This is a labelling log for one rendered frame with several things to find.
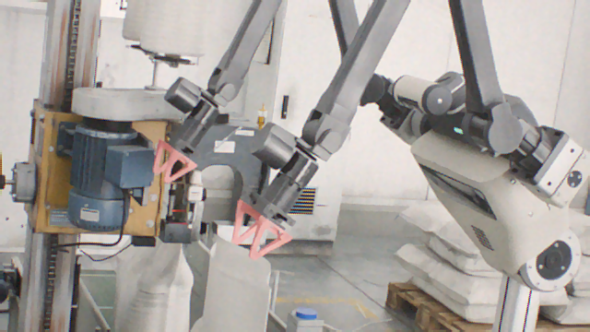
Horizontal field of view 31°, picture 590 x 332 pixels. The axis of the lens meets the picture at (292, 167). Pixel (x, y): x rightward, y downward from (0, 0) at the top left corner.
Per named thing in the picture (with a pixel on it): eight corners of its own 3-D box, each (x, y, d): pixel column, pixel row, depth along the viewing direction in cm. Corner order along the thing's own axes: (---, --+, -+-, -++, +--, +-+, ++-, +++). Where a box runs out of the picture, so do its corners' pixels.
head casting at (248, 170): (264, 226, 295) (277, 121, 289) (178, 223, 285) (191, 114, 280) (230, 200, 322) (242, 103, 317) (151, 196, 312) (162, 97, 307)
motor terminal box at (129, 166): (153, 196, 257) (158, 149, 255) (119, 199, 249) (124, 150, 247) (133, 188, 262) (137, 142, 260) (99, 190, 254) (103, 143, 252)
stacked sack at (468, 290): (572, 311, 551) (577, 284, 549) (465, 312, 524) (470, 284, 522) (524, 285, 589) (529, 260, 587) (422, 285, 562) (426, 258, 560)
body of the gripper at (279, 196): (264, 211, 186) (288, 176, 186) (245, 197, 195) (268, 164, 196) (291, 230, 189) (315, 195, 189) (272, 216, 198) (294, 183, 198)
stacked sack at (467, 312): (535, 326, 552) (539, 303, 550) (463, 326, 535) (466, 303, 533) (469, 286, 612) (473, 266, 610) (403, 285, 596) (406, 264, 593)
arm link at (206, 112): (226, 110, 246) (218, 106, 251) (203, 93, 243) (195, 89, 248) (208, 135, 246) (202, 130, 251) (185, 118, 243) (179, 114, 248)
